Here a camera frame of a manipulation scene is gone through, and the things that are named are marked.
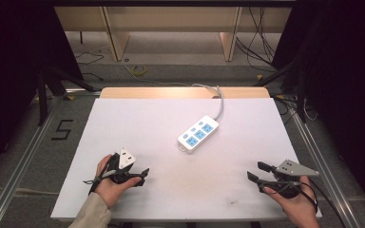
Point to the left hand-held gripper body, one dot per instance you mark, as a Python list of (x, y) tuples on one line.
[(126, 160)]

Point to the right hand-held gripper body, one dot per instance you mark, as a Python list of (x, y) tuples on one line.
[(293, 170)]

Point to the person's left hand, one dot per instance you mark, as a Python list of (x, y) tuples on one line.
[(107, 190)]

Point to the person's right hand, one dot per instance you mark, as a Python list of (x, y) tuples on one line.
[(299, 209)]

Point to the white table board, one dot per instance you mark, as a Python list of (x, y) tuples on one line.
[(139, 133)]

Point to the white power strip blue sockets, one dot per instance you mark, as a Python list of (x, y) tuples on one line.
[(199, 134)]

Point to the black stand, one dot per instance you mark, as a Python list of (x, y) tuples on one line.
[(301, 101), (42, 101)]

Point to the wooden table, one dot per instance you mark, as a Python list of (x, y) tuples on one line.
[(158, 92)]

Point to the yellow tape roll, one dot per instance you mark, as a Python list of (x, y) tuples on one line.
[(133, 70)]

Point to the black curtain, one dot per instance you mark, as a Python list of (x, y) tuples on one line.
[(9, 63), (345, 63)]

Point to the wooden shelf unit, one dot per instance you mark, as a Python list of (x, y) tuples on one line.
[(171, 19)]

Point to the metal floor rail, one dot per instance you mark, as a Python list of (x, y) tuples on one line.
[(326, 171), (15, 177)]

